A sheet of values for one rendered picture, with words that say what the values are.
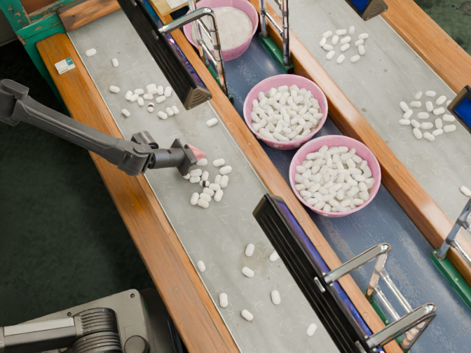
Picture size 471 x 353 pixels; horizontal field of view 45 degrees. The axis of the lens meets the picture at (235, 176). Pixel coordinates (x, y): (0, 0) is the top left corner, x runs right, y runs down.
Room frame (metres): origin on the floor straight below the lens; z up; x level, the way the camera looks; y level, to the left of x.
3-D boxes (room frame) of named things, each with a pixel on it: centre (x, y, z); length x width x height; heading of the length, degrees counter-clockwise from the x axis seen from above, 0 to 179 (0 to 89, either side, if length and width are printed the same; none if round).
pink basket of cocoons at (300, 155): (0.78, -0.29, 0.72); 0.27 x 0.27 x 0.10
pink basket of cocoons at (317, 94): (1.05, -0.20, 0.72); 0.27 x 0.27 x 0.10
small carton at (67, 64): (1.40, 0.50, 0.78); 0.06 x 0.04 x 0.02; 109
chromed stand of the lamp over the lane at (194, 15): (1.23, 0.08, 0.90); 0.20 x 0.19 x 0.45; 19
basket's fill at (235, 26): (1.46, -0.06, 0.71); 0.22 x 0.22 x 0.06
